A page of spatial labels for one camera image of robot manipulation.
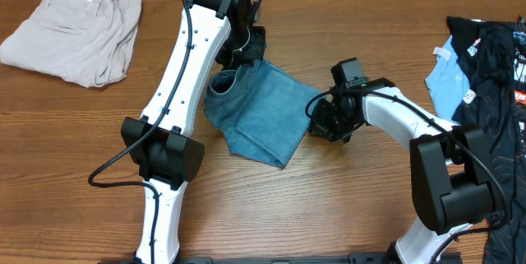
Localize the blue denim jeans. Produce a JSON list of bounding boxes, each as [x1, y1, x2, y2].
[[204, 60, 320, 167]]

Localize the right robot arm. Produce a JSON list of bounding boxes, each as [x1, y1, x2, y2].
[[305, 58, 510, 264]]

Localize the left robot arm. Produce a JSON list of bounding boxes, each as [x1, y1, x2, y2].
[[121, 0, 266, 263]]

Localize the light blue garment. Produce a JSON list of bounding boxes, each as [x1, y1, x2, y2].
[[425, 36, 470, 120]]

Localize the folded beige trousers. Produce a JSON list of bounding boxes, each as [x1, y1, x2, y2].
[[1, 0, 142, 88]]

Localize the black printed t-shirt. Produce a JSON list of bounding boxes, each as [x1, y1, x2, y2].
[[446, 16, 525, 263]]

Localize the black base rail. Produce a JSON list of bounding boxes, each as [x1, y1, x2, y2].
[[98, 251, 464, 264]]

